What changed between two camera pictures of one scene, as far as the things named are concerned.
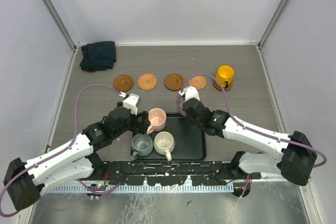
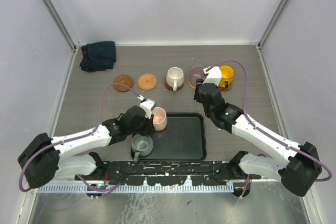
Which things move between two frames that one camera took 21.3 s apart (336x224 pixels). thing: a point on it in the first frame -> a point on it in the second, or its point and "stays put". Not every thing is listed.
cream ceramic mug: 164,144 -> 175,77
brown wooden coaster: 216,86 stays put
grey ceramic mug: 142,145 stays put
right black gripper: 190,119 -> 197,96
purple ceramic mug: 180,100 -> 196,72
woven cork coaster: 147,82 stays put
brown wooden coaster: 123,83 stays put
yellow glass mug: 224,74 stays put
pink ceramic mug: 157,119 stays put
